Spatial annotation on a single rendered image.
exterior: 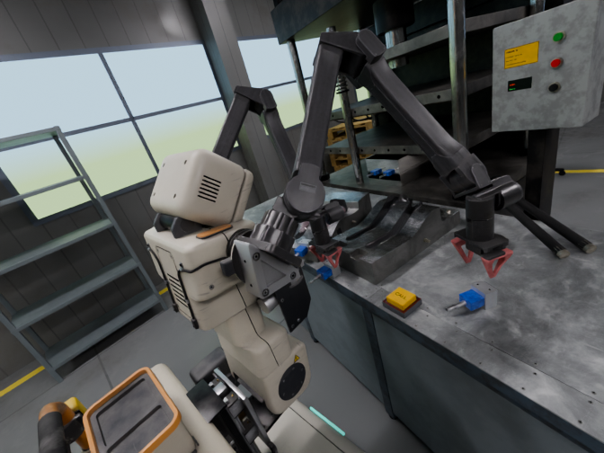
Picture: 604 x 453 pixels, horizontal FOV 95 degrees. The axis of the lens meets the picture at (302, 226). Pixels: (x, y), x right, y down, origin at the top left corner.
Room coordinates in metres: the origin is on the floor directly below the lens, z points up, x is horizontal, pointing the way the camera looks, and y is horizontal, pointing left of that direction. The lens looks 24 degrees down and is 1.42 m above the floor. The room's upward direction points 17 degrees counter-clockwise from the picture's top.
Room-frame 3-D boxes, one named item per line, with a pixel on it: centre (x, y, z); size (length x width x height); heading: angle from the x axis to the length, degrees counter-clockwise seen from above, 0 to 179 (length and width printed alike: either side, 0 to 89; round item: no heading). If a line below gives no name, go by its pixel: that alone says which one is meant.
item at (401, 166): (1.83, -0.82, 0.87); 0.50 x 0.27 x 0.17; 116
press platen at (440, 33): (1.94, -0.93, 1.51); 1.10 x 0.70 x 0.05; 26
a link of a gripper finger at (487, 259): (0.53, -0.41, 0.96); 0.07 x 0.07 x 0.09; 6
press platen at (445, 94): (1.93, -0.92, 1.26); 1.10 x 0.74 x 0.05; 26
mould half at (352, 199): (1.27, -0.11, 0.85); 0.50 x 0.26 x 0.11; 134
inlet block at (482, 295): (0.55, -0.37, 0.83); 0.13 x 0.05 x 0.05; 97
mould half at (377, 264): (0.98, -0.35, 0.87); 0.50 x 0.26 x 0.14; 116
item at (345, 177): (1.91, -0.87, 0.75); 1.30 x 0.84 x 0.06; 26
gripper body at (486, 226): (0.56, -0.41, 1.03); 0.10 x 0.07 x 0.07; 6
